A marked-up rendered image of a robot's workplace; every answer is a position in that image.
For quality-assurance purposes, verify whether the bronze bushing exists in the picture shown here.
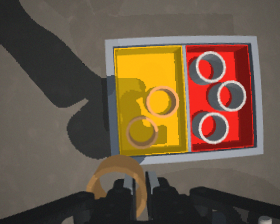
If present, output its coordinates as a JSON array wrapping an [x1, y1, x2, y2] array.
[[126, 116, 158, 149], [86, 154, 147, 217], [146, 86, 179, 118]]

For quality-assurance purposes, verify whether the grey metal sleeve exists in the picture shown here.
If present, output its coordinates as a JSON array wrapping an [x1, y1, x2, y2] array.
[[192, 112, 229, 144], [189, 51, 226, 86], [208, 80, 246, 112]]

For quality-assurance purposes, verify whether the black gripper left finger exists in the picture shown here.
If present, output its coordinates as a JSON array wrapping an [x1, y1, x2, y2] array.
[[0, 173, 137, 224]]

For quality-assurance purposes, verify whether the white round turntable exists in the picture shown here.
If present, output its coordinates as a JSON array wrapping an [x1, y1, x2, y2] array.
[[212, 212, 226, 224]]

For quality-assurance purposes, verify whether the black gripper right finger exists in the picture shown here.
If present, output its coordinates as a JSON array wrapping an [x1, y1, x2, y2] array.
[[145, 171, 280, 224]]

